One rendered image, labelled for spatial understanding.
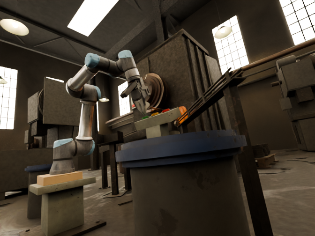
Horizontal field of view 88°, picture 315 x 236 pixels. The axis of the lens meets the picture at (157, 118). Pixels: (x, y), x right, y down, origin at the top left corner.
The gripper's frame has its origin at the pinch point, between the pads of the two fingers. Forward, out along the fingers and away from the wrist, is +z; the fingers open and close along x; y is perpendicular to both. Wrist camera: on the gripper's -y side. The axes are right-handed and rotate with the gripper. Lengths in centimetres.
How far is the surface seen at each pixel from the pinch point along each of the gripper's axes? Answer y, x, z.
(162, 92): 81, 39, -15
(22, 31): 136, 474, -348
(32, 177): -33, 121, 20
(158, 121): -5.4, -12.8, 6.3
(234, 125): 14.6, -39.7, 20.7
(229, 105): 18.2, -39.7, 10.9
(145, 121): -5.4, -4.4, 4.6
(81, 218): -31, 53, 50
